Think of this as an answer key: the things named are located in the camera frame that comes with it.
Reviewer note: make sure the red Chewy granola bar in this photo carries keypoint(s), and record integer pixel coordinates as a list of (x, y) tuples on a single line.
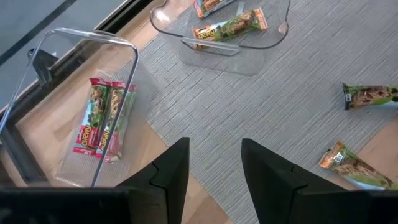
[(90, 137), (116, 124)]

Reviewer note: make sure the black bracket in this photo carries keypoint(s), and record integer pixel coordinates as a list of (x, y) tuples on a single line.
[(43, 65)]

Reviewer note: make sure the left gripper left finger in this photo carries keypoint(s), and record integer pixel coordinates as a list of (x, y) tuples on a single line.
[(164, 186)]

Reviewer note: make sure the grey woven placemat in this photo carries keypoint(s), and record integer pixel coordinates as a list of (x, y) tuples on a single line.
[(280, 109)]

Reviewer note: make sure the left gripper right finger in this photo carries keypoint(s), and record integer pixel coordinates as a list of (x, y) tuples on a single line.
[(270, 186)]

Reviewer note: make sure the dark blue Chewy granola bar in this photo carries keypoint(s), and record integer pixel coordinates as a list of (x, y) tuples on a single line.
[(370, 96)]

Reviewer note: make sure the clear plastic bin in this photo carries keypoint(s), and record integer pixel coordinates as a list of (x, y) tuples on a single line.
[(217, 62), (77, 32)]

